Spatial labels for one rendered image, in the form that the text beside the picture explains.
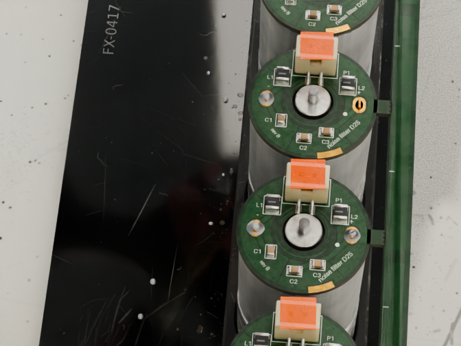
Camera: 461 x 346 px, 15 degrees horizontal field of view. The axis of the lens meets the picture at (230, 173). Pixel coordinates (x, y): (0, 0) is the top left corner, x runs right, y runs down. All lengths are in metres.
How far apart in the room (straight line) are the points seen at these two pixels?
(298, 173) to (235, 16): 0.09
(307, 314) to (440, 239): 0.09
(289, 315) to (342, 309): 0.03
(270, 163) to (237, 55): 0.07
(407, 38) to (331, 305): 0.06
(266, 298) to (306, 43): 0.05
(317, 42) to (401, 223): 0.04
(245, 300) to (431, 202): 0.07
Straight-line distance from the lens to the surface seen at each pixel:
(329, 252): 0.33
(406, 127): 0.34
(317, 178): 0.32
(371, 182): 0.38
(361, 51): 0.36
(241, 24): 0.41
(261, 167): 0.35
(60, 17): 0.43
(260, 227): 0.33
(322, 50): 0.34
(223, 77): 0.40
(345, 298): 0.33
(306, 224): 0.32
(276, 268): 0.32
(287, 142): 0.34
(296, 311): 0.31
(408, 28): 0.35
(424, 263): 0.39
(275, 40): 0.36
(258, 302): 0.33
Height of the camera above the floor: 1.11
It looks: 62 degrees down
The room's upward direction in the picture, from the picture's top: straight up
